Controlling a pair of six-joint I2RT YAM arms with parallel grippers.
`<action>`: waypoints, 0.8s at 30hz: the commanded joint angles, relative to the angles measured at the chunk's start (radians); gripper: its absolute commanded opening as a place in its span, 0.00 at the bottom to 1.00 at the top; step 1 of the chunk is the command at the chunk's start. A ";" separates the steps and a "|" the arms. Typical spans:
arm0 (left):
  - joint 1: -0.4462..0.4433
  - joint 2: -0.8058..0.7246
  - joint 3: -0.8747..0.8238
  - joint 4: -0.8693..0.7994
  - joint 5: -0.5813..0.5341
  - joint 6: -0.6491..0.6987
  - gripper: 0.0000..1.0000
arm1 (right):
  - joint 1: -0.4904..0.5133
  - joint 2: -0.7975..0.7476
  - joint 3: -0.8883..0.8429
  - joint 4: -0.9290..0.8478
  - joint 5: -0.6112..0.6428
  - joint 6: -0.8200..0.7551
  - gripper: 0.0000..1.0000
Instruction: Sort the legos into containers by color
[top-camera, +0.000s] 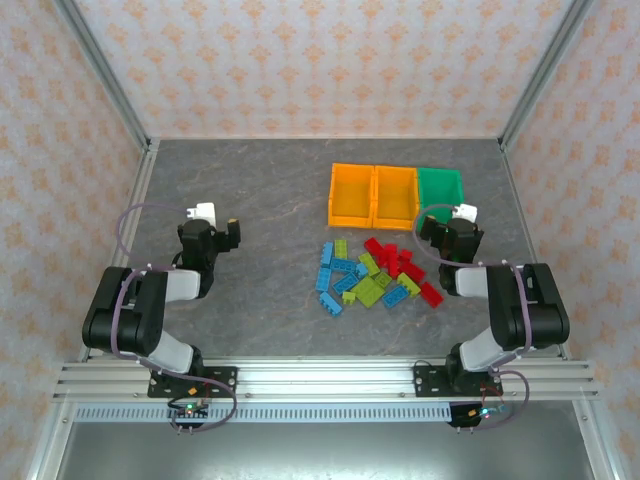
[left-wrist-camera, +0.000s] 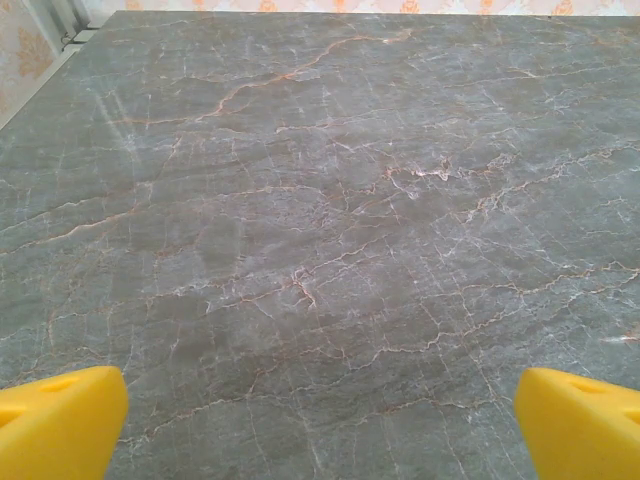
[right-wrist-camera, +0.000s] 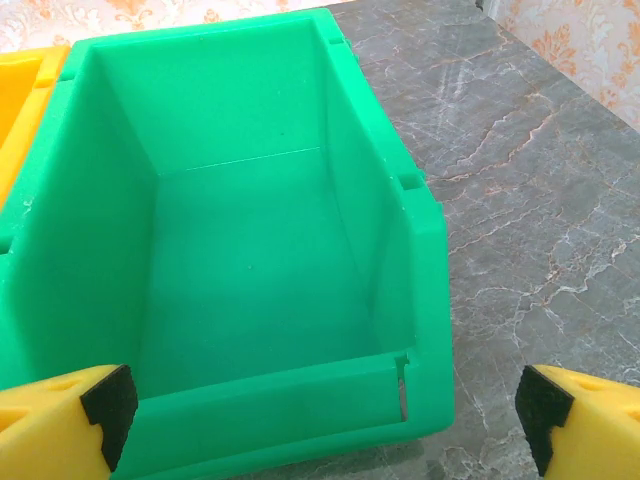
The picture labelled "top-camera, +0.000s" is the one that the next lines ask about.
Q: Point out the small red lego brick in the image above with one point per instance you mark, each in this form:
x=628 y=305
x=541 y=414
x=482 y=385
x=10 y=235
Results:
x=406 y=255

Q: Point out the small blue lego brick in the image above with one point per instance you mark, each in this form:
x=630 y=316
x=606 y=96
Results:
x=361 y=270

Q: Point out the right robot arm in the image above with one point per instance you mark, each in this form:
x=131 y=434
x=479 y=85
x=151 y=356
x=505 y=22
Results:
x=530 y=310

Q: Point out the orange plastic bin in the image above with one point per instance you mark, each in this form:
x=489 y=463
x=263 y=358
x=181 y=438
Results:
x=395 y=223
x=350 y=220

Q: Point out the green plastic bin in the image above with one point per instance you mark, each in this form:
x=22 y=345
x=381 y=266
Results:
x=440 y=182

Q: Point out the large lime green lego plate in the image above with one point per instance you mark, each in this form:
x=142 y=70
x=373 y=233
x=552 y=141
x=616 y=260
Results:
x=367 y=292

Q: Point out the small lime green lego brick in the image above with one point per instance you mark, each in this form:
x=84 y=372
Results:
x=348 y=299

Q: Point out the circuit board with LEDs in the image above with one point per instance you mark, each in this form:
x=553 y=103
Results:
x=189 y=411
x=482 y=413

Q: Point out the grey metal panel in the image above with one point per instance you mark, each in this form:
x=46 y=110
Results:
x=325 y=455

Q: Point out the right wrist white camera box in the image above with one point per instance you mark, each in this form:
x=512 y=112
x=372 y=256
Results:
x=467 y=211

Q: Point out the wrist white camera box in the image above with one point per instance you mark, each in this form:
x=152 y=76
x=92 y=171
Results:
x=205 y=210
x=467 y=211

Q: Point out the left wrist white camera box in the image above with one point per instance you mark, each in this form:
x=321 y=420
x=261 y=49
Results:
x=205 y=210

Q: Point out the aluminium side rail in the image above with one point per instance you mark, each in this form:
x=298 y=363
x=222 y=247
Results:
x=136 y=200
x=520 y=200

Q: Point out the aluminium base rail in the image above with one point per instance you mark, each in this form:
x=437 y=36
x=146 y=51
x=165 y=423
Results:
x=325 y=380

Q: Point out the aluminium frame post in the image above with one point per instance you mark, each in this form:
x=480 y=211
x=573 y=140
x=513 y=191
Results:
x=106 y=70
x=544 y=70

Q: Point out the aluminium frame leg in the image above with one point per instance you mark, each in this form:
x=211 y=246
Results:
x=598 y=450
x=42 y=457

